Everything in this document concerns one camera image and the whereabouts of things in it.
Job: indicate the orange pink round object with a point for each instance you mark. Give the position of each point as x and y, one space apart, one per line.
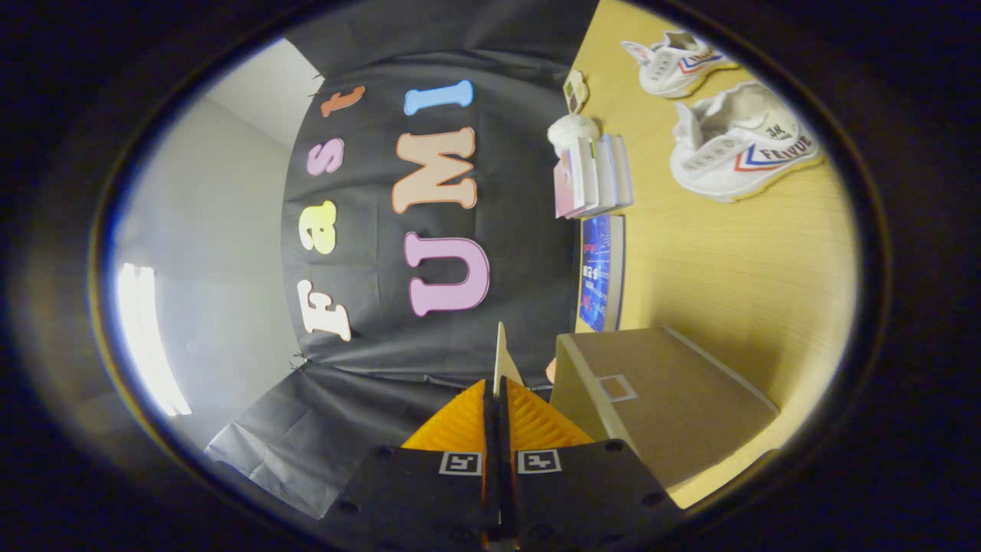
550 371

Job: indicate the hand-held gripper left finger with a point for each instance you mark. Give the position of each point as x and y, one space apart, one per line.
429 498

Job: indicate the pink book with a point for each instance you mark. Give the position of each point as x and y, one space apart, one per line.
565 184

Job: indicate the small checkered card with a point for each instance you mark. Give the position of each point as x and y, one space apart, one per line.
575 90

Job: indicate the white fluffy ball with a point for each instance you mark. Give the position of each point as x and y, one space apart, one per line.
571 132

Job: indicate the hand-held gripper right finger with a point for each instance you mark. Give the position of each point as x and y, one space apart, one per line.
582 498

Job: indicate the brown cardboard storage box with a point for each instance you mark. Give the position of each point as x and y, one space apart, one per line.
674 406

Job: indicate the blue cover book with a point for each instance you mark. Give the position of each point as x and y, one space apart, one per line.
599 268

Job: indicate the pale blue book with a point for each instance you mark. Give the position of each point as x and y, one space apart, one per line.
608 172
624 170

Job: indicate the white book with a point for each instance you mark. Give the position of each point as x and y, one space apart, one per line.
586 176

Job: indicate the black backdrop cloth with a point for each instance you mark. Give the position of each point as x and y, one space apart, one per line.
521 253

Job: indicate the white sneaker shoe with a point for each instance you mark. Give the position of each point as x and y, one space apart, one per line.
674 65
739 149

